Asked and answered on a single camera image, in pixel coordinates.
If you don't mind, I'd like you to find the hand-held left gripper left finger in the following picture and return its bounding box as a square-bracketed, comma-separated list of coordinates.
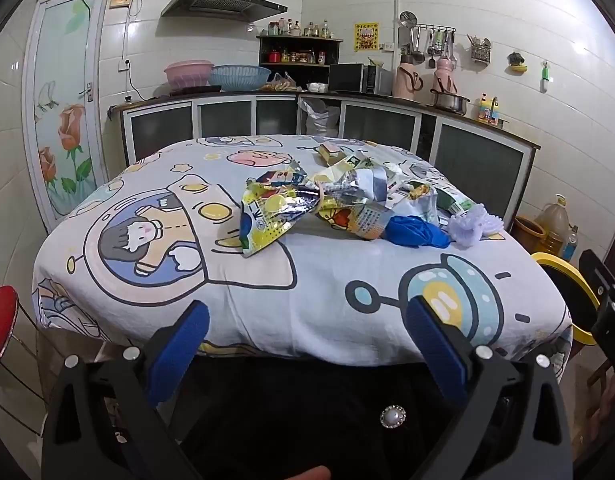
[42, 300, 211, 480]

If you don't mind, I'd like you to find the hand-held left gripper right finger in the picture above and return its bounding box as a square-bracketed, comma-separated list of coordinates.
[405, 294, 574, 480]

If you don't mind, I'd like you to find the yellow rimmed waste bin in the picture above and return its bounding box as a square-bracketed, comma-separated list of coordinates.
[531, 252, 602, 346]

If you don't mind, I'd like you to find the person's left hand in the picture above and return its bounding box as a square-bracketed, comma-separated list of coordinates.
[280, 465, 333, 480]

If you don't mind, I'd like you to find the pearl button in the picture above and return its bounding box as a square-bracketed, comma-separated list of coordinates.
[380, 404, 405, 430]

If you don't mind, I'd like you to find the small blue label bottle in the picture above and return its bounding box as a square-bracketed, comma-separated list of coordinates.
[561, 225, 580, 262]

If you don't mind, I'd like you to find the large cooking oil bottle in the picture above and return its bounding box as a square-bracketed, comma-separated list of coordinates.
[535, 196, 571, 261]

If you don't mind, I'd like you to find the yellow plastic bucket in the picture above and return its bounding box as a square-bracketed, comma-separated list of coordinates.
[512, 216, 546, 253]

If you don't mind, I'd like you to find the lavender crumpled bag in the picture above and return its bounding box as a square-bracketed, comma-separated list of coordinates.
[447, 204, 504, 249]

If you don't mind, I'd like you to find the person's black garment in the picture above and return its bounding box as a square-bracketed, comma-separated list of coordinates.
[178, 355, 508, 480]

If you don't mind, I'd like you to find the cartoon printed tablecloth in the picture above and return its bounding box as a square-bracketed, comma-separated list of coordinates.
[32, 134, 573, 376]

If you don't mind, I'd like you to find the green white milk carton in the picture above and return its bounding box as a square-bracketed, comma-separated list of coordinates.
[435, 187, 478, 217]

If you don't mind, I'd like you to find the small yellow snack wrapper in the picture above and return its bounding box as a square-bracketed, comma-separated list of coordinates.
[317, 200, 394, 242]

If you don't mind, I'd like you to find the large yellow snack wrapper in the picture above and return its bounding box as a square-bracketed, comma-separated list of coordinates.
[240, 167, 322, 258]

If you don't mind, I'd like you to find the silver foil wrapper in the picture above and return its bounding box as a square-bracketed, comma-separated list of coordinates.
[312, 160, 404, 207]

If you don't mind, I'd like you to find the red round stool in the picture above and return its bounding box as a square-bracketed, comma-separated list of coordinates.
[0, 285, 44, 436]

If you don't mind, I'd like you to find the kitchen counter cabinet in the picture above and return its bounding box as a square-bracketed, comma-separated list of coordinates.
[108, 91, 541, 233]

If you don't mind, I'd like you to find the small yellow box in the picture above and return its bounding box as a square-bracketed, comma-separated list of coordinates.
[318, 142, 361, 167]

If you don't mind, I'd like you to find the yellow detergent bottle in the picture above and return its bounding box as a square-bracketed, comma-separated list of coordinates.
[477, 94, 501, 126]

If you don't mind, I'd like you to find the steel cooking pot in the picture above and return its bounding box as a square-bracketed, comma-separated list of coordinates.
[430, 91, 471, 116]

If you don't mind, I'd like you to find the black cooktop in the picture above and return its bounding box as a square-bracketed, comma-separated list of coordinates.
[168, 85, 222, 97]

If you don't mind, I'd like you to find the white plastic bag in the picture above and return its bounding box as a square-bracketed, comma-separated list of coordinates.
[298, 97, 341, 137]

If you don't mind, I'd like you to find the flower printed glass door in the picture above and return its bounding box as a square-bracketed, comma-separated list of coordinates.
[22, 0, 113, 233]

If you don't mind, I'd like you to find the pink thermos flask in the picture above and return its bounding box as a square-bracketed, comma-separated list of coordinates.
[392, 55, 424, 101]
[434, 57, 458, 96]

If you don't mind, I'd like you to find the pink plastic basin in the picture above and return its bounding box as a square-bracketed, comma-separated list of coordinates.
[164, 60, 214, 92]

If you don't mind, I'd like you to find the blue plastic basket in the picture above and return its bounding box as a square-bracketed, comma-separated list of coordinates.
[210, 64, 272, 92]

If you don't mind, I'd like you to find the black microwave oven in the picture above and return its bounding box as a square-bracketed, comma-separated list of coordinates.
[328, 62, 394, 96]

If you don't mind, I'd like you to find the bag of bread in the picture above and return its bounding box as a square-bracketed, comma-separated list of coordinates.
[260, 72, 301, 92]

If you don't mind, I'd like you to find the dark wooden spice shelf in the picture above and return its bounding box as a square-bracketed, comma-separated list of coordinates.
[256, 34, 343, 87]

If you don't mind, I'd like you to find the hanging kitchen utensils rack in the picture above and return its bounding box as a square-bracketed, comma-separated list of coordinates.
[398, 10, 457, 70]

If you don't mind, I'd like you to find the row of small jars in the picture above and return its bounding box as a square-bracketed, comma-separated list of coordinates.
[268, 48, 328, 65]

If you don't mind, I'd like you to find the row of seasoning bottles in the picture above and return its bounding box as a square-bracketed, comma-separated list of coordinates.
[266, 17, 335, 40]

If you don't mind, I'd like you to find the wall chopstick holder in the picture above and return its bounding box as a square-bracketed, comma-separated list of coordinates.
[467, 35, 492, 63]

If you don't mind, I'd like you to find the yellow wall poster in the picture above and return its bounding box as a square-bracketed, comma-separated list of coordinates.
[354, 22, 379, 52]

